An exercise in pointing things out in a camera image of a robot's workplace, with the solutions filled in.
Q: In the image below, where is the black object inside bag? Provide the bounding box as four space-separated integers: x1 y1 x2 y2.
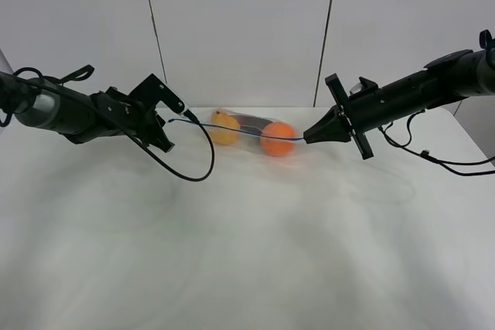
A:
232 113 273 134

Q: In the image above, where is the yellow pear fruit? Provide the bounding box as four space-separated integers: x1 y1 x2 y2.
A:
209 110 241 146

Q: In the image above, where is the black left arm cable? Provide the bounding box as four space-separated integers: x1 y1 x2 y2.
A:
0 63 215 182

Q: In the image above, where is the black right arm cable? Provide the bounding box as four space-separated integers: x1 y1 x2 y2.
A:
378 107 495 176

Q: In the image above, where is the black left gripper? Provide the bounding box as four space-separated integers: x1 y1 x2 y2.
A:
90 87 174 152

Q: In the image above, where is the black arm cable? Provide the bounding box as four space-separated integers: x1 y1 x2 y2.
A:
0 63 215 182
378 107 495 176

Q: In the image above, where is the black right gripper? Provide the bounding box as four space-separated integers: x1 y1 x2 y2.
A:
303 73 437 159

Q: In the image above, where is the orange fruit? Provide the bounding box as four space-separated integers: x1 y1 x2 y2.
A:
260 121 297 157

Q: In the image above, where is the clear zip file bag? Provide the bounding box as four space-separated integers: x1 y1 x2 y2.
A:
196 107 305 158

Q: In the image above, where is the black silver left arm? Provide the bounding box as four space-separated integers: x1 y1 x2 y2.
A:
1 66 303 156

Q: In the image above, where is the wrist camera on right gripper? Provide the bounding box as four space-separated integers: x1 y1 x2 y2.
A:
350 77 378 96

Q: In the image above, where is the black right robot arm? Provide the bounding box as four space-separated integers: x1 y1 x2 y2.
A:
303 30 494 160

